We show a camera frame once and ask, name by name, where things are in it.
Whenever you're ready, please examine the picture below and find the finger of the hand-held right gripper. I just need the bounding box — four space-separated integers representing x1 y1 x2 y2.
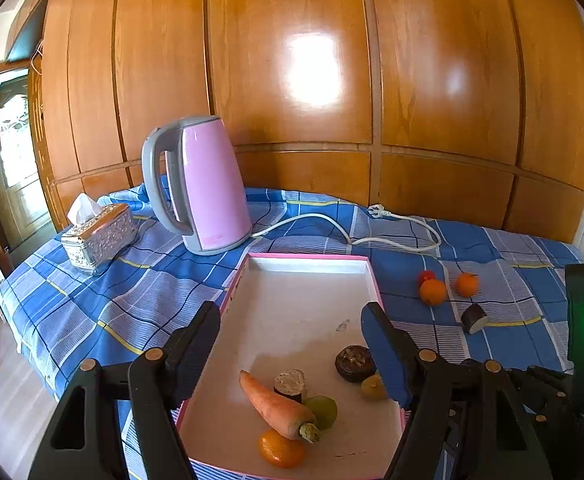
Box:
512 366 575 428

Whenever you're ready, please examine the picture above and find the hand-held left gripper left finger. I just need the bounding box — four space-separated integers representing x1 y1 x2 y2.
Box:
26 301 221 480

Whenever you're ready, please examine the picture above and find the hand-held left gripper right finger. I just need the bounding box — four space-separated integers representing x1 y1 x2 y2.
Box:
360 301 555 480

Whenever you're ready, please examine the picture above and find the dark brown mangosteen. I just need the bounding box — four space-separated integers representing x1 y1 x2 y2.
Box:
334 345 377 378

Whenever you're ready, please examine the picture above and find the small yellow lemon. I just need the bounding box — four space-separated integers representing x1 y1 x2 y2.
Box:
361 375 387 402

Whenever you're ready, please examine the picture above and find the large tangerine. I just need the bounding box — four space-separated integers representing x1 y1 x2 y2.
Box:
419 278 448 307

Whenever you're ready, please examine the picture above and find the green lime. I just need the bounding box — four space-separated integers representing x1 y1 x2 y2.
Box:
304 395 339 431

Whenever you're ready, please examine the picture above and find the pink-rimmed white box tray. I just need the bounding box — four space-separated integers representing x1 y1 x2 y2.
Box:
174 252 407 480

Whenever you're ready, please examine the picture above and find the dark eggplant chunk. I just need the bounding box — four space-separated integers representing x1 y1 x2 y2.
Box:
273 369 309 403
460 302 489 335

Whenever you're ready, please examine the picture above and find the orange carrot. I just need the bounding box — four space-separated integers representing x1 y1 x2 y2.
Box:
239 370 321 443

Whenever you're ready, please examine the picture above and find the small tangerine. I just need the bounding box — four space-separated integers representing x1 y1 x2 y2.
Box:
455 272 480 298

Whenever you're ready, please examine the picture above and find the orange kumquat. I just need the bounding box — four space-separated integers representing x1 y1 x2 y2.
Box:
258 429 306 469

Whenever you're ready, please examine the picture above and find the blue plaid cloth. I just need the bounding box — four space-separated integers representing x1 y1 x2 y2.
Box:
0 187 584 480

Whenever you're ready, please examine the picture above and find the silver embossed tissue box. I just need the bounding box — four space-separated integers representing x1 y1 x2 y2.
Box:
60 204 140 276

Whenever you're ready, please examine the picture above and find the pink electric kettle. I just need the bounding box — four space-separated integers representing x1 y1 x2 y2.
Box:
142 115 253 257

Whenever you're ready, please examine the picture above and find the white tissue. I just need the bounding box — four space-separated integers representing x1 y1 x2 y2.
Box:
66 193 101 226

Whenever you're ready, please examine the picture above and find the wooden glazed door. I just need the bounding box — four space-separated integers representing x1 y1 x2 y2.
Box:
0 62 57 271

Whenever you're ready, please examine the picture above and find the wooden panelled wardrobe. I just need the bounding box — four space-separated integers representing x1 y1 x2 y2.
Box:
6 0 584 246

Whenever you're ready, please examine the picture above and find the white power cord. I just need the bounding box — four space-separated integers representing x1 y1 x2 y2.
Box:
251 204 443 257

